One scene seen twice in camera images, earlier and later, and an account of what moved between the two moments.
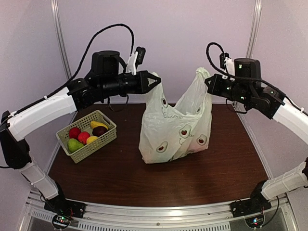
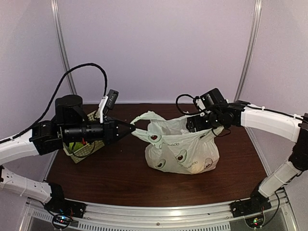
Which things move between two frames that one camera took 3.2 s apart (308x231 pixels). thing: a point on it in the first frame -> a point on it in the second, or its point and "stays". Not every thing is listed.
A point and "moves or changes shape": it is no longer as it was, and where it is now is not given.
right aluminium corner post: [255, 28] stays
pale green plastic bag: [169, 133] moves or changes shape
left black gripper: [143, 87] -> [110, 134]
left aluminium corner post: [55, 8] stays
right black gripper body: [238, 92] -> [213, 121]
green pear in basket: [74, 145] stays
